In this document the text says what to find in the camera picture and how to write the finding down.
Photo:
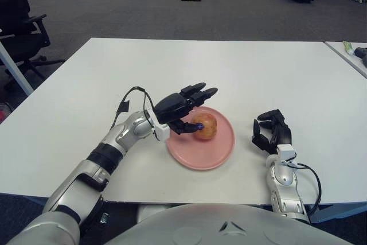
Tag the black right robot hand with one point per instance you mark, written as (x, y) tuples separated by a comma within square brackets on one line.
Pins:
[(284, 134)]

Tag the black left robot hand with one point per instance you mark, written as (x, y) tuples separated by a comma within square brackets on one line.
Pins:
[(172, 107)]

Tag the red yellow apple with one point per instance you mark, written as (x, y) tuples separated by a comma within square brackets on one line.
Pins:
[(207, 128)]

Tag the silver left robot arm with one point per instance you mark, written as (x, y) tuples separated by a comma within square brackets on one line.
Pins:
[(86, 176)]

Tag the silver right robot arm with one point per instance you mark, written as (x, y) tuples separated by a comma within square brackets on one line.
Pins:
[(284, 190)]

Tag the pink round plate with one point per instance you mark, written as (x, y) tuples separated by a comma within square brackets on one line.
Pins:
[(206, 156)]

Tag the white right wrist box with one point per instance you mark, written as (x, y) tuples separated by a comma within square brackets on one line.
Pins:
[(285, 152)]

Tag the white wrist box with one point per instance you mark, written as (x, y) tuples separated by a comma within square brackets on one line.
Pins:
[(162, 133), (285, 152)]

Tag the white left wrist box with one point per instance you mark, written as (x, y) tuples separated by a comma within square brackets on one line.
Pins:
[(162, 133)]

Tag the green white tube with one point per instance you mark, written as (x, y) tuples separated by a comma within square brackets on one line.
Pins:
[(348, 48)]

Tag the grey robot torso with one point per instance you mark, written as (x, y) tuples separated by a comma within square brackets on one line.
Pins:
[(229, 227)]

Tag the grey slanted table leg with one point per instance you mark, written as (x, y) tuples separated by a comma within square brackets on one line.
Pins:
[(14, 67)]

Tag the small red object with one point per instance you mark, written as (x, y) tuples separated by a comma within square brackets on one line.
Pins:
[(2, 116)]

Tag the black office chair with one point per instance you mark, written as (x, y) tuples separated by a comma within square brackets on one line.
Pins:
[(17, 27)]

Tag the black controller with frame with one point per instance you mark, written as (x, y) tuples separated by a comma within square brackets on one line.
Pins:
[(361, 52)]

